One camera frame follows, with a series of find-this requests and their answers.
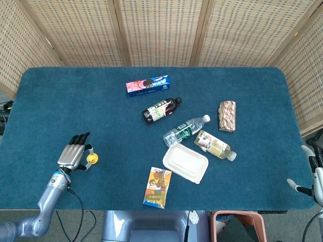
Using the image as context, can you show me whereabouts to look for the black cables with power strip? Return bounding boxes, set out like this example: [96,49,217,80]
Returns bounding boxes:
[0,100,14,136]

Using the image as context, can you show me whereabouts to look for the pale yellow drink bottle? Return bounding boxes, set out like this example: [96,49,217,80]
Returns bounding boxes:
[194,130,237,162]

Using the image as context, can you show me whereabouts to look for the white pulp food container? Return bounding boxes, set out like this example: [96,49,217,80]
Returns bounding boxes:
[162,144,209,185]

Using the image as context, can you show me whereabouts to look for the orange printed snack box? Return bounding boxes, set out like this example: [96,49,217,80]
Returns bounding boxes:
[142,166,173,210]

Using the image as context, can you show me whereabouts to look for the gold red wrapped package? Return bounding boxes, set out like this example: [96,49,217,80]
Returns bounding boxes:
[218,100,237,133]

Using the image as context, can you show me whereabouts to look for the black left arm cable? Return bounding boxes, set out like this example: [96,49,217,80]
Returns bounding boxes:
[66,188,85,242]

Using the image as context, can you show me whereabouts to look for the clear green-label water bottle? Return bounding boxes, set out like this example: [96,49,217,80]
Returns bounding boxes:
[163,114,211,148]

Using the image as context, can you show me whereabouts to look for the blue cookie box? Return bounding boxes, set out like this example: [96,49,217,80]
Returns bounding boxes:
[126,74,172,98]

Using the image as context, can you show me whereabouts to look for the black torso cable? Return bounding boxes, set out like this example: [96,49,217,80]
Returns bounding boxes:
[184,210,191,242]

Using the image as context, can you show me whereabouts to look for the brown tea bottle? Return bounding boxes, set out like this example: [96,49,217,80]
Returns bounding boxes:
[141,97,183,124]

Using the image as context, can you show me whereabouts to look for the blue plush table cloth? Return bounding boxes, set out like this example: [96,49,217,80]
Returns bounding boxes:
[0,66,316,211]

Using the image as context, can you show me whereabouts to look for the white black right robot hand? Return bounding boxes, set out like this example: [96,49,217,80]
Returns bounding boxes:
[287,145,323,206]

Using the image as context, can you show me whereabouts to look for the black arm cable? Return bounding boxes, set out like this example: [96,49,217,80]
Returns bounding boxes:
[302,208,323,242]
[66,188,85,242]

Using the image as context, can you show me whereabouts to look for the woven rattan folding screen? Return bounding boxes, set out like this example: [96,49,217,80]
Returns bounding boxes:
[0,0,323,138]

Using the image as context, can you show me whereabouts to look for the grey robot torso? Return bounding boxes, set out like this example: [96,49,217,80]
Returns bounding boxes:
[100,210,211,242]

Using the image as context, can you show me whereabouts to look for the pink plastic stool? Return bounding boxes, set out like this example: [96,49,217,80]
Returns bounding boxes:
[210,210,267,242]

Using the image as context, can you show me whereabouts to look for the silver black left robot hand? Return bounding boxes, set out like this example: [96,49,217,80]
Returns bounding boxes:
[57,132,94,174]

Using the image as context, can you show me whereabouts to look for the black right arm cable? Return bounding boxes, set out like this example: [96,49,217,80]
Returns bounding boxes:
[302,208,323,242]

